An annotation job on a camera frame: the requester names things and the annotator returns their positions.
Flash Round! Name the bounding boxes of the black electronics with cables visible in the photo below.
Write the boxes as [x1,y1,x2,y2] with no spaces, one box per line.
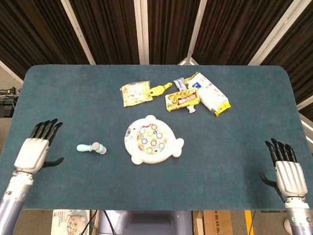
[0,87,21,118]

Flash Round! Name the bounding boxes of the yellow red snack box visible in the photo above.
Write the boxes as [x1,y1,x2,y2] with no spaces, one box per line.
[165,88,201,112]

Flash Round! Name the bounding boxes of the black floor cable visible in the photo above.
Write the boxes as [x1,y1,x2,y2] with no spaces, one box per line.
[82,210,99,235]
[102,210,116,235]

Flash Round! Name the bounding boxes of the yellow rubber chicken toy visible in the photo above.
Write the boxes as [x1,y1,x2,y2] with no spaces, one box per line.
[146,82,173,97]

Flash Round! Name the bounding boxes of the blue-grey robot torso base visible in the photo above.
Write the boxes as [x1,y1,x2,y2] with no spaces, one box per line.
[97,210,194,235]

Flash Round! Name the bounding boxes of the brown cardboard box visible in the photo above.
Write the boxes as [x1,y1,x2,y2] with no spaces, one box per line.
[193,210,233,235]

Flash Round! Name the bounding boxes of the white frame post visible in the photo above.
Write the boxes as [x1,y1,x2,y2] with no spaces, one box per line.
[133,0,150,65]
[248,0,308,66]
[60,0,96,65]
[178,0,208,66]

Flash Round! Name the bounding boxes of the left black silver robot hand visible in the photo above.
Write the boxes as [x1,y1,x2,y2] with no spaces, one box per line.
[13,118,65,175]

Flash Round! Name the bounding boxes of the clear yellow snack bag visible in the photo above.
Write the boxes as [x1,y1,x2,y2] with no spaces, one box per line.
[119,81,152,108]

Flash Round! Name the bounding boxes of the blue felt table cover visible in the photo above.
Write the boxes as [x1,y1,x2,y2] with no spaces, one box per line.
[0,64,313,211]

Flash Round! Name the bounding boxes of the dark brown curtain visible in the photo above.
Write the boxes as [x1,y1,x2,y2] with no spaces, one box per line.
[0,0,313,122]

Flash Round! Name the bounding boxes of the small blue white packet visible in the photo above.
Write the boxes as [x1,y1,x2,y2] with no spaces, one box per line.
[173,77,188,92]

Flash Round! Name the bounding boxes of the white fish-shaped toy board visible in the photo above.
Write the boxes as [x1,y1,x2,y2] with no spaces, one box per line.
[124,115,184,165]

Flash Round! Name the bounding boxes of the white wipes pack yellow end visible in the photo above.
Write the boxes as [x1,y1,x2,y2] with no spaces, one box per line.
[184,71,232,117]

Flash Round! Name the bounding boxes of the white shoe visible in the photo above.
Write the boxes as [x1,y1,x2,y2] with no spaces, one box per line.
[283,218,294,232]

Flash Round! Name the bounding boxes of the toy box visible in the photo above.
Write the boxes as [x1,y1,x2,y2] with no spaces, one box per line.
[50,210,90,235]

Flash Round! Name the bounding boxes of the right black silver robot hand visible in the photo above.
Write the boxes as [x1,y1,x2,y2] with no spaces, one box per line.
[259,138,309,199]

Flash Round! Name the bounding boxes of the light blue toy hammer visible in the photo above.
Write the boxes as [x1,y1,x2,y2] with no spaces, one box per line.
[76,141,108,155]

